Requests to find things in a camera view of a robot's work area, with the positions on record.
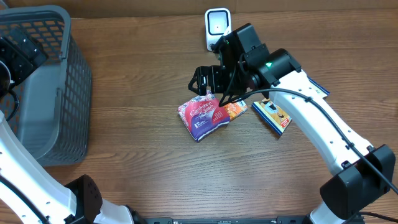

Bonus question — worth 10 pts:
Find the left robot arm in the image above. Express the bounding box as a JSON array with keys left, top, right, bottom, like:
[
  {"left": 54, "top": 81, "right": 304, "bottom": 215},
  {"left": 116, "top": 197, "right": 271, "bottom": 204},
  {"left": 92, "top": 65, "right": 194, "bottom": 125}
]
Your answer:
[{"left": 1, "top": 28, "right": 145, "bottom": 224}]

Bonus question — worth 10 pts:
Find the grey plastic shopping basket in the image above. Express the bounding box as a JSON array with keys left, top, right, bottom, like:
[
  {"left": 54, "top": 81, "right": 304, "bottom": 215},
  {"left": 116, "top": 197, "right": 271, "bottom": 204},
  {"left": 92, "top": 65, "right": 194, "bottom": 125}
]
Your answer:
[{"left": 1, "top": 6, "right": 92, "bottom": 166}]

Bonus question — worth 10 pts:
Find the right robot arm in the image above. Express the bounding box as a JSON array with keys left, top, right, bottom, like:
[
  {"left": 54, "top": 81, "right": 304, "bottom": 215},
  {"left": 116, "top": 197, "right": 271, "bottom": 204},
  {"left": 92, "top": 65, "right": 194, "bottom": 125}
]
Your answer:
[{"left": 188, "top": 24, "right": 397, "bottom": 223}]

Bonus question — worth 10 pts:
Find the small orange box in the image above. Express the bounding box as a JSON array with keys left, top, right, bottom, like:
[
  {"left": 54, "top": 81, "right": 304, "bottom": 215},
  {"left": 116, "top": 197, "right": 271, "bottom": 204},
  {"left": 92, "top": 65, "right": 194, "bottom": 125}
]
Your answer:
[{"left": 223, "top": 101, "right": 248, "bottom": 121}]

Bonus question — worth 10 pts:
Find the red purple Carefree pack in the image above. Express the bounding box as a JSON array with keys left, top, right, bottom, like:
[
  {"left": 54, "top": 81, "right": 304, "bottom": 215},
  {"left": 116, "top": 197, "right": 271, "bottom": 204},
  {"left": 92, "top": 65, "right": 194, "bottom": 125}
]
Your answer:
[{"left": 177, "top": 90, "right": 230, "bottom": 142}]

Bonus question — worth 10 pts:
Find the white barcode scanner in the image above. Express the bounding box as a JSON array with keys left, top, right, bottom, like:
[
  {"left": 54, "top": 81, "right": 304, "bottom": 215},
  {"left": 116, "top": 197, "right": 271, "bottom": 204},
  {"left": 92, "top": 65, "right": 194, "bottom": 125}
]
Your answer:
[{"left": 205, "top": 7, "right": 232, "bottom": 51}]

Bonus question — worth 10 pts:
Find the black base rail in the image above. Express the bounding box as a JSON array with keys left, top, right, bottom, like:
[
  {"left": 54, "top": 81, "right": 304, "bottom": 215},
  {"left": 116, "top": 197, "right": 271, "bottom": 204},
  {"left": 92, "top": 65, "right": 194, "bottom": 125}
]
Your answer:
[{"left": 145, "top": 215, "right": 307, "bottom": 224}]

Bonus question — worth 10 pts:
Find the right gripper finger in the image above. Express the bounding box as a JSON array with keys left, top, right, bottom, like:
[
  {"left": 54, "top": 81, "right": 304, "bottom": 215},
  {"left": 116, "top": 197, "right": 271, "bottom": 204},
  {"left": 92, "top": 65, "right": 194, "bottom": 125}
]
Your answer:
[
  {"left": 218, "top": 92, "right": 249, "bottom": 107},
  {"left": 188, "top": 67, "right": 207, "bottom": 95}
]

